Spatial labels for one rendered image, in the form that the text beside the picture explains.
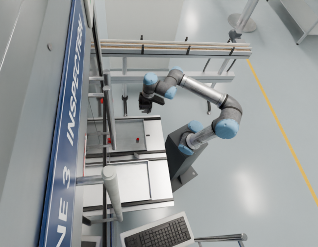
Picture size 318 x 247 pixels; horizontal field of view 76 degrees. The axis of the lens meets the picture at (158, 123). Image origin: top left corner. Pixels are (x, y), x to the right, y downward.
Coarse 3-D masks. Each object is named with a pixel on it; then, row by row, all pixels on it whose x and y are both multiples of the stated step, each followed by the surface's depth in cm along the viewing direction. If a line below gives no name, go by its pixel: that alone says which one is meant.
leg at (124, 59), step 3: (123, 57) 205; (126, 57) 207; (123, 60) 208; (126, 60) 211; (123, 63) 212; (126, 63) 214; (123, 66) 215; (126, 66) 218; (123, 69) 219; (126, 69) 221; (123, 72) 223; (126, 72) 225; (123, 84) 240; (126, 84) 242; (123, 87) 244; (126, 87) 247; (123, 90) 249; (126, 90) 252; (123, 93) 254; (126, 93) 257; (123, 96) 259; (126, 96) 262
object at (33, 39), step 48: (0, 0) 25; (48, 0) 26; (0, 48) 21; (48, 48) 25; (0, 96) 18; (48, 96) 24; (0, 144) 16; (48, 144) 23; (0, 192) 14; (0, 240) 14
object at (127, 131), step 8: (120, 120) 155; (128, 120) 156; (136, 120) 158; (120, 128) 155; (128, 128) 156; (136, 128) 157; (144, 128) 154; (120, 136) 152; (128, 136) 152; (136, 136) 153; (144, 136) 154; (120, 144) 148; (128, 144) 149; (136, 144) 150; (144, 144) 151; (112, 152) 142; (120, 152) 144
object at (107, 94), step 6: (108, 90) 54; (90, 96) 55; (96, 96) 56; (102, 96) 56; (108, 96) 56; (108, 102) 58; (108, 108) 60; (108, 114) 63; (108, 120) 66; (108, 126) 71; (114, 132) 75; (114, 138) 78; (114, 144) 82
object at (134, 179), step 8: (144, 160) 141; (120, 168) 139; (128, 168) 140; (136, 168) 141; (144, 168) 142; (120, 176) 136; (128, 176) 137; (136, 176) 138; (144, 176) 139; (120, 184) 134; (128, 184) 135; (136, 184) 135; (144, 184) 136; (120, 192) 131; (128, 192) 132; (136, 192) 133; (144, 192) 133; (128, 200) 130; (136, 200) 127; (144, 200) 130
